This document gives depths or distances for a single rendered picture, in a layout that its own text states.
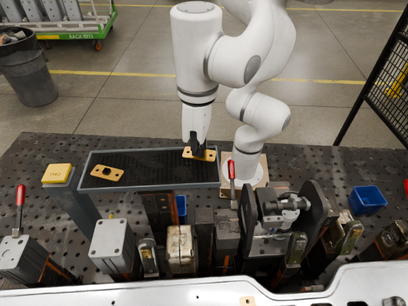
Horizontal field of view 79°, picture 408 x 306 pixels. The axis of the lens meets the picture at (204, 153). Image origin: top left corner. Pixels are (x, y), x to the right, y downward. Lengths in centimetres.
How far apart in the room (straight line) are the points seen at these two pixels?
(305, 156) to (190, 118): 103
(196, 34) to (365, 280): 71
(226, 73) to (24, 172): 131
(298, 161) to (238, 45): 106
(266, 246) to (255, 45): 57
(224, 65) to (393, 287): 69
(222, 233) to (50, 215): 86
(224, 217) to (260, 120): 35
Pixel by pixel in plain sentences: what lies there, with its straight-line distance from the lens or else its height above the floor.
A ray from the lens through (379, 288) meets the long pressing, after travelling 84.
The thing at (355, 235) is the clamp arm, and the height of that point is 108.
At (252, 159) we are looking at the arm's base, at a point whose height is 94.
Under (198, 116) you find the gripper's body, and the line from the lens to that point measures 50.
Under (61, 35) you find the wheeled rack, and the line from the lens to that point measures 440.
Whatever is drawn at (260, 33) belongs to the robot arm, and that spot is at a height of 153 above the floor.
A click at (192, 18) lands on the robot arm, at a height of 155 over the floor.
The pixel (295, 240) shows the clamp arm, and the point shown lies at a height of 109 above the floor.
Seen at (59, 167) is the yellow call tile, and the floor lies 116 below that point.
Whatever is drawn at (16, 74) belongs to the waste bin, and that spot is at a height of 41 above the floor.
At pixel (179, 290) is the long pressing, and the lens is 71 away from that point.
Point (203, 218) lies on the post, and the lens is 67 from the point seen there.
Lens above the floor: 169
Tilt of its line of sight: 47 degrees down
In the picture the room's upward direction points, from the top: straight up
